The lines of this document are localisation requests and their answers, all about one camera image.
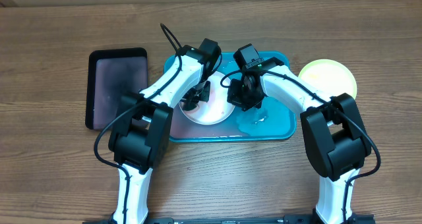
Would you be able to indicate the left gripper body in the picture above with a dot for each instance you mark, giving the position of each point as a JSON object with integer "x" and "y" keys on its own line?
{"x": 202, "y": 93}

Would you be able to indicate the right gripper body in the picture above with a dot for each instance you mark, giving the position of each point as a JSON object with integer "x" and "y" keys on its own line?
{"x": 246, "y": 98}

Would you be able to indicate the white plate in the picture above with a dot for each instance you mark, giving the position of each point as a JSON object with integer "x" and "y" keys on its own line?
{"x": 217, "y": 109}

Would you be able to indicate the yellow plate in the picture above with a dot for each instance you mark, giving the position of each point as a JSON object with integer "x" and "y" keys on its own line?
{"x": 330, "y": 76}

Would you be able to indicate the pink green sponge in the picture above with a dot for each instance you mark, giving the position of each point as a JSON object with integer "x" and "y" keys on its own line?
{"x": 191, "y": 111}

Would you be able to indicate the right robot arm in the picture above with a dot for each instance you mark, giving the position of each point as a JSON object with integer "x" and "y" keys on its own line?
{"x": 336, "y": 142}

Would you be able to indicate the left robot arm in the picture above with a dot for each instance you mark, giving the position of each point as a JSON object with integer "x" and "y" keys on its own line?
{"x": 140, "y": 135}

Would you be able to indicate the teal plastic tray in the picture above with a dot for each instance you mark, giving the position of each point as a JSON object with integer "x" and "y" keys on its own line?
{"x": 273, "y": 121}

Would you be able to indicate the black rectangular tray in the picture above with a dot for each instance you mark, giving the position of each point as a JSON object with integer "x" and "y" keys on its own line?
{"x": 112, "y": 73}

